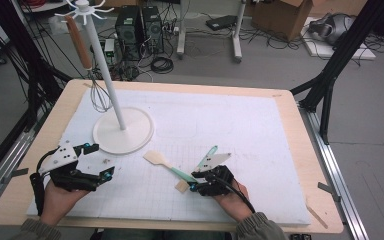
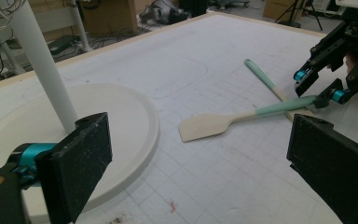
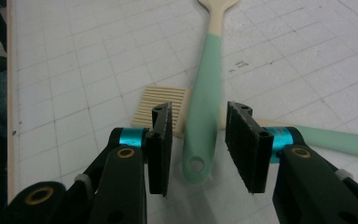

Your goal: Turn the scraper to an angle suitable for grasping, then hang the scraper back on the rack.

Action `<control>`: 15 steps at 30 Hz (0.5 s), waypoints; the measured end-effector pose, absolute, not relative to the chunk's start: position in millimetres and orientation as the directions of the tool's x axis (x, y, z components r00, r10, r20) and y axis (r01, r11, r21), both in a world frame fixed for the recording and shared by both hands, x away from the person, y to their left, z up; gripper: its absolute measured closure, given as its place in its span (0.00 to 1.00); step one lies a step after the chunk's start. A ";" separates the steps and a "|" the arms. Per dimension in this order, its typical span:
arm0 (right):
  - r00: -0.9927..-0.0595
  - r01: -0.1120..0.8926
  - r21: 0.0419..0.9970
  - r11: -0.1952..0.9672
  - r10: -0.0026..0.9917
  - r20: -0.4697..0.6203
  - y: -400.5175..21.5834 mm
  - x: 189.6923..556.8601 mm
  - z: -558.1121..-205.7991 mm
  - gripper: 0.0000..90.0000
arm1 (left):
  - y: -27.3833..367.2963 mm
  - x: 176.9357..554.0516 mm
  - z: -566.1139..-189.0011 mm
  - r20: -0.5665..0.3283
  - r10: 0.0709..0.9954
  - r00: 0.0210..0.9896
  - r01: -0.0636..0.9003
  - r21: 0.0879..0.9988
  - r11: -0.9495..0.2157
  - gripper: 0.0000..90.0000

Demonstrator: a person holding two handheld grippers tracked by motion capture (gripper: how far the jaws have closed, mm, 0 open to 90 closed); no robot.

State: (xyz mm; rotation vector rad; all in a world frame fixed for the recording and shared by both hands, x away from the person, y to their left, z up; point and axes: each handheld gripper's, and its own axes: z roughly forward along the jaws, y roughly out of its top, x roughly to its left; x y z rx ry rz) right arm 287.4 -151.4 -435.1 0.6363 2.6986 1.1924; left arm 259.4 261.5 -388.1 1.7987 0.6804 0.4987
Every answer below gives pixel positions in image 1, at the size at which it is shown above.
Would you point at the white flat board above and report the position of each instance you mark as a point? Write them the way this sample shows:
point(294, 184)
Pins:
point(340, 51)

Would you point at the black computer tower round fan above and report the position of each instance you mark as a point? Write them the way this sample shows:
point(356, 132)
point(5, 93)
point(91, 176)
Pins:
point(153, 30)

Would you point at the white metal stand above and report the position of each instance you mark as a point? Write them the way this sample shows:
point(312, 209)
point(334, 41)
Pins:
point(181, 33)

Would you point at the black metal frame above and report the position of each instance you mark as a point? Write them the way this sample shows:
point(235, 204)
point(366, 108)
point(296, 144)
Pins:
point(348, 43)
point(11, 23)

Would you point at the person's right hand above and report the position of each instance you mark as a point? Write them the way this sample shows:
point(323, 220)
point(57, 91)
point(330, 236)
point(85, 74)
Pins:
point(233, 203)

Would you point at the person's left hand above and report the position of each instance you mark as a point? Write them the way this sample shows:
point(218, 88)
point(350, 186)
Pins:
point(60, 203)

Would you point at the white foam mat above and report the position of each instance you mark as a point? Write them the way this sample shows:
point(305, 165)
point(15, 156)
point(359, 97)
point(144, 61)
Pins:
point(240, 140)

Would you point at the cardboard box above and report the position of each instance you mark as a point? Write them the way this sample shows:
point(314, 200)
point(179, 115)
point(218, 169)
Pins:
point(280, 16)

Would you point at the grey metal bracket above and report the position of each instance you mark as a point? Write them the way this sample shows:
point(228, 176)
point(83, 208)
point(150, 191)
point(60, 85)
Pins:
point(328, 190)
point(15, 173)

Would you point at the tan tape strip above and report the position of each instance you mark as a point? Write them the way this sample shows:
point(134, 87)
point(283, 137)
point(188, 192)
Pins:
point(316, 216)

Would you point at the black computer tower green label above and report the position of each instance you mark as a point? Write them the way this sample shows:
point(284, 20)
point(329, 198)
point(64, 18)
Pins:
point(128, 36)

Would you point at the black flat device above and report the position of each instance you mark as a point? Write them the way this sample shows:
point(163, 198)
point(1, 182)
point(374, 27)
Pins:
point(221, 22)

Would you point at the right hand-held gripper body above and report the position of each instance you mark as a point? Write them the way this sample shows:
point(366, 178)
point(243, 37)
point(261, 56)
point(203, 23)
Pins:
point(216, 181)

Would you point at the grey padded headset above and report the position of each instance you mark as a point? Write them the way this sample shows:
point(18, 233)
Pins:
point(333, 28)

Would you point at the aluminium rail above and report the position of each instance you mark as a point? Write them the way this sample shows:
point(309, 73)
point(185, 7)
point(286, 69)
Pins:
point(11, 155)
point(326, 156)

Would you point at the small white power box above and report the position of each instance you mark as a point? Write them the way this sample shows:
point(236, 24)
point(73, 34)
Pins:
point(109, 48)

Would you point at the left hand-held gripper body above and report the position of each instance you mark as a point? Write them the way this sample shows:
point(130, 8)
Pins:
point(70, 176)

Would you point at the white rack stand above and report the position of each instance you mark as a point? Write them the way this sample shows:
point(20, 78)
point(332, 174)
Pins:
point(105, 70)

